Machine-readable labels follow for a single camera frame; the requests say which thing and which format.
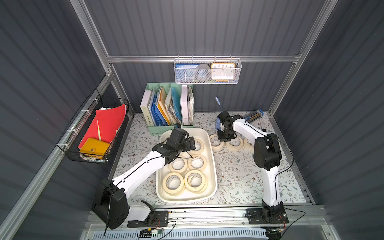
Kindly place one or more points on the masking tape roll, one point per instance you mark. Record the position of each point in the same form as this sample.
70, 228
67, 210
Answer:
195, 181
235, 145
199, 147
216, 144
173, 184
179, 165
197, 162
248, 145

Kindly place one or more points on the clear pencil jar blue lid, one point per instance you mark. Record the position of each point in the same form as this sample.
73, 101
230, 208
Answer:
250, 117

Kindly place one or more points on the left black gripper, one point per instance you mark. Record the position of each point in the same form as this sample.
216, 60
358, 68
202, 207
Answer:
188, 144

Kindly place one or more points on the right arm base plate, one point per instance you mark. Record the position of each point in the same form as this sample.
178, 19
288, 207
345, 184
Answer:
258, 216

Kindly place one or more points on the green desktop file organizer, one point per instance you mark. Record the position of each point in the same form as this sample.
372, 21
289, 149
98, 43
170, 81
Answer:
173, 105

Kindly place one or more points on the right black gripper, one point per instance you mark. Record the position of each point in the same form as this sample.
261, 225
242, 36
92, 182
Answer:
226, 135

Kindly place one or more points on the masking tape roll in tray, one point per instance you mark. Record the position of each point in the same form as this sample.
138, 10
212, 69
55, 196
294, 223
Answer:
199, 147
179, 165
173, 184
195, 181

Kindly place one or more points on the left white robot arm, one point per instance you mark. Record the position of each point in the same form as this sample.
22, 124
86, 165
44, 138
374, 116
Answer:
111, 203

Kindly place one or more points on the grey tape roll in basket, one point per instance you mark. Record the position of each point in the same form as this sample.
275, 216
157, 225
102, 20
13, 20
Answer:
203, 73

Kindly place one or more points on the black wire side basket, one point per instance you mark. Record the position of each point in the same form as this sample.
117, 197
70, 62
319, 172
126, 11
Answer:
74, 135

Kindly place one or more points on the white binder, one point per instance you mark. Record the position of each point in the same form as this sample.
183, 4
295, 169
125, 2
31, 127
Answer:
185, 105

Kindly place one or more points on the yellow white clock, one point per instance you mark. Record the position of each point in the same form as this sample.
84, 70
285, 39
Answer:
223, 71

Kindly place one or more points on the blue box in basket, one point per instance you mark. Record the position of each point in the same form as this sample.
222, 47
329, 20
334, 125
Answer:
185, 73

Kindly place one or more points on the orange folder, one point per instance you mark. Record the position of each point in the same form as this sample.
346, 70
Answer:
161, 105

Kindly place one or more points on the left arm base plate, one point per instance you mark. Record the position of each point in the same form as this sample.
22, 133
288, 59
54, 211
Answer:
153, 220

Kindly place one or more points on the cream workspace book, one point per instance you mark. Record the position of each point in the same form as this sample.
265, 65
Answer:
145, 107

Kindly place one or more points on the white plastic storage tray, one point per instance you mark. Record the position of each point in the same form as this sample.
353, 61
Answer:
210, 172

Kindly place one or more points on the red folder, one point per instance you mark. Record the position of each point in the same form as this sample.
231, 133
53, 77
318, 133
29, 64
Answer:
105, 124

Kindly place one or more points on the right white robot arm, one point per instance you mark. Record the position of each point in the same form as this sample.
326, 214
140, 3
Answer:
267, 156

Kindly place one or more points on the blue folder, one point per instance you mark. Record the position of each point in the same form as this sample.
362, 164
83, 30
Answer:
157, 116

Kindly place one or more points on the yellow wallet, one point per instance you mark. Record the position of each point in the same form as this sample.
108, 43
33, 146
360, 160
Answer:
94, 149

